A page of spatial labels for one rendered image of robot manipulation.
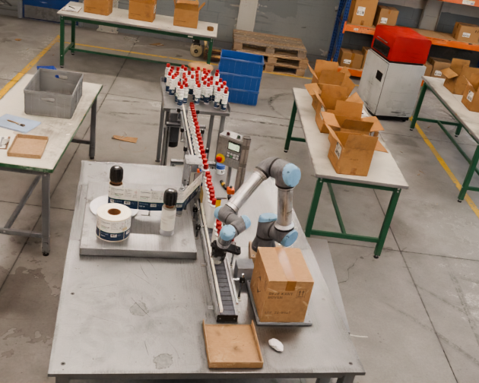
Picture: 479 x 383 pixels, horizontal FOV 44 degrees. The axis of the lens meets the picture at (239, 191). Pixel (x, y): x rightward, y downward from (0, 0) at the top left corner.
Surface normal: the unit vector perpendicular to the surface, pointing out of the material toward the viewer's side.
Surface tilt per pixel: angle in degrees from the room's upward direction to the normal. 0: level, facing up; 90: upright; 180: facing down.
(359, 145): 100
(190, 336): 0
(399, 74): 90
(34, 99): 90
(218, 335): 0
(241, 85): 90
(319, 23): 90
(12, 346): 0
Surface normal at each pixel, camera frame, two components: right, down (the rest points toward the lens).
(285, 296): 0.16, 0.49
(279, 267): 0.15, -0.87
